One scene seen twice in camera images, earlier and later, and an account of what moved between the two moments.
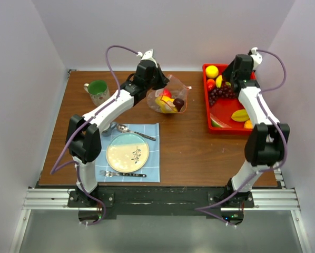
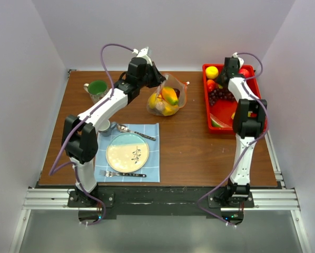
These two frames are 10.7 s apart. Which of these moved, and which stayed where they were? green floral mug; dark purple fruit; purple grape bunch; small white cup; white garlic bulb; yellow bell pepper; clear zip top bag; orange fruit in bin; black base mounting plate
Moved: yellow bell pepper; dark purple fruit; white garlic bulb
Stayed: orange fruit in bin; small white cup; purple grape bunch; black base mounting plate; clear zip top bag; green floral mug
